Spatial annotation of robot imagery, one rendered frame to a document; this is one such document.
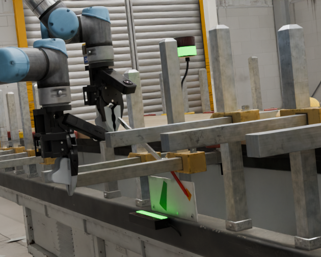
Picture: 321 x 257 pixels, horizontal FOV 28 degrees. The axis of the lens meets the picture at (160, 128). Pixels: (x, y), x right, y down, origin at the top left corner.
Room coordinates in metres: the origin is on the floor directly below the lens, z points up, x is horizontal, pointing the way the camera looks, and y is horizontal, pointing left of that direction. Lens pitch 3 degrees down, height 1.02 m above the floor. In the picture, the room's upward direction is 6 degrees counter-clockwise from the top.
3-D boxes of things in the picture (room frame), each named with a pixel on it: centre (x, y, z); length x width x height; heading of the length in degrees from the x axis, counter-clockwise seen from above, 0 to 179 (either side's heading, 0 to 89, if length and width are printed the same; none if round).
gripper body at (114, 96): (1.81, 0.15, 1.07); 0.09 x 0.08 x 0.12; 47
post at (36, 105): (2.79, 0.51, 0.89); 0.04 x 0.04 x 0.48; 27
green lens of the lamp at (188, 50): (1.69, -0.09, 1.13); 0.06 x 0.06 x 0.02
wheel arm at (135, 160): (1.82, 0.14, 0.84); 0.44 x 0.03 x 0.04; 117
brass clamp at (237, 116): (1.43, -0.16, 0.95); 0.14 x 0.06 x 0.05; 27
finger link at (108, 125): (1.79, 0.16, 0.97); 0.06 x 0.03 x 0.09; 47
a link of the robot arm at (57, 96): (1.49, 0.24, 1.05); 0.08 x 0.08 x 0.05
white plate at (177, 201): (1.69, -0.01, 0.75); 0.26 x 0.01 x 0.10; 27
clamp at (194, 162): (1.65, -0.06, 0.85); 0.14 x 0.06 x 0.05; 27
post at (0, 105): (3.46, 0.85, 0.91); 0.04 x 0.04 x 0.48; 27
